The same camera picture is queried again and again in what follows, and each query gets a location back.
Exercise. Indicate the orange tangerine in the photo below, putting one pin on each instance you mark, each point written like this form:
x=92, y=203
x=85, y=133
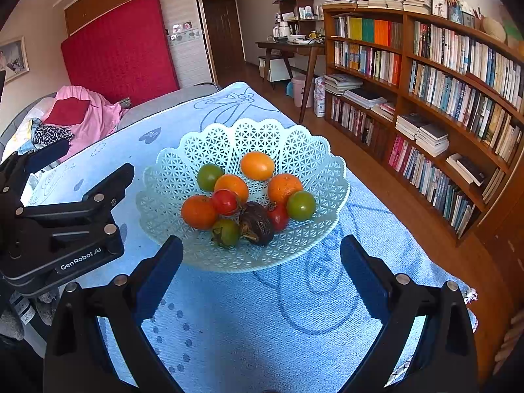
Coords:
x=282, y=186

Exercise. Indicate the wooden desk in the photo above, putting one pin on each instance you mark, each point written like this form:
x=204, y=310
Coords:
x=286, y=49

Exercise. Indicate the grey bed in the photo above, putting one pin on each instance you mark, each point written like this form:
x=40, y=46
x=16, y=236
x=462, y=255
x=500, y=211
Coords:
x=135, y=114

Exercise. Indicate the green tomato with stem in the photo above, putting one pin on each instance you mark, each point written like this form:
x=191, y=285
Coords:
x=226, y=233

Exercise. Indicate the orange fruit in basket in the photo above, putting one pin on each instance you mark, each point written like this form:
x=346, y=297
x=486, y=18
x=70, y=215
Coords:
x=235, y=185

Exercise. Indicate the green tomato back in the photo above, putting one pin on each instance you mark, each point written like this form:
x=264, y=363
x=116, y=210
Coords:
x=208, y=175

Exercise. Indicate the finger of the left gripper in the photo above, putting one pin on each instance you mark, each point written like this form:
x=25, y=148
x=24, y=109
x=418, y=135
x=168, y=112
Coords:
x=94, y=198
x=17, y=168

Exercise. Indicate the black white patterned cloth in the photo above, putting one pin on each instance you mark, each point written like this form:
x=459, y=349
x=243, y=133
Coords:
x=47, y=134

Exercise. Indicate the light blue patterned towel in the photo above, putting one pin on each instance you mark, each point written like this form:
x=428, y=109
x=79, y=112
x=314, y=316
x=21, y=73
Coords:
x=297, y=327

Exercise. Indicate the small wooden shelf unit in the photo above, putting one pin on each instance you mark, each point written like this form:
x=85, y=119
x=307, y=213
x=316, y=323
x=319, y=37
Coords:
x=303, y=16

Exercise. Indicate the white storage box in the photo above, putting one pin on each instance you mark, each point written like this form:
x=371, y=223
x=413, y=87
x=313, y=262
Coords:
x=277, y=71

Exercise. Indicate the pink waste bin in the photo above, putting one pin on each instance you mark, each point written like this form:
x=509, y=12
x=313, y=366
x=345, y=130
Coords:
x=298, y=87

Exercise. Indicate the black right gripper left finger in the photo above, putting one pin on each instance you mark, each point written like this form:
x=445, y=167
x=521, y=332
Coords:
x=76, y=357

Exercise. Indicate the dark brown passion fruit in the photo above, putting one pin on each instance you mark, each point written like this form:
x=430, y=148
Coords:
x=255, y=224

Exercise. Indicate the red mattress against wall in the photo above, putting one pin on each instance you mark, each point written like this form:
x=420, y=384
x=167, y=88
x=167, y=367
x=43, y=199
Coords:
x=123, y=54

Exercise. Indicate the small orange fruit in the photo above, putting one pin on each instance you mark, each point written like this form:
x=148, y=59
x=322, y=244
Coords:
x=199, y=213

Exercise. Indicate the dark wooden door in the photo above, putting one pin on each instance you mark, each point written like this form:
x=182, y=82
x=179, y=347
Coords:
x=225, y=37

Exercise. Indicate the yellow-green tomato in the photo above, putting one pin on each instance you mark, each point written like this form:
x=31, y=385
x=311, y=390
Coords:
x=301, y=206

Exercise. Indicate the white lattice fruit basket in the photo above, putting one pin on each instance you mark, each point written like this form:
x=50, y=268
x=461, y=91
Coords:
x=173, y=179

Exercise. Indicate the yellow-orange fruit in basket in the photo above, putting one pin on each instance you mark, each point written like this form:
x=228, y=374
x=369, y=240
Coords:
x=257, y=166

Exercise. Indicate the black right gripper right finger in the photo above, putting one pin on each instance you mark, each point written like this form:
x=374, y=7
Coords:
x=445, y=359

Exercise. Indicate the wooden bookshelf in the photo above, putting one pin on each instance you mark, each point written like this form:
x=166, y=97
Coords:
x=437, y=104

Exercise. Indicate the red tomato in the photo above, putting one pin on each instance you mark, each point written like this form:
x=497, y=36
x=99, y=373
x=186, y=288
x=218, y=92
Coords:
x=278, y=216
x=225, y=202

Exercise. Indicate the pink blanket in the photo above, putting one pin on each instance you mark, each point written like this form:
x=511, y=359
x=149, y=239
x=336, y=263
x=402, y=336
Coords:
x=100, y=119

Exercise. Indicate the framed wedding photo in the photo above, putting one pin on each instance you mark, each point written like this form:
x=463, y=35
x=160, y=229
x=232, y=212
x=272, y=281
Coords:
x=14, y=59

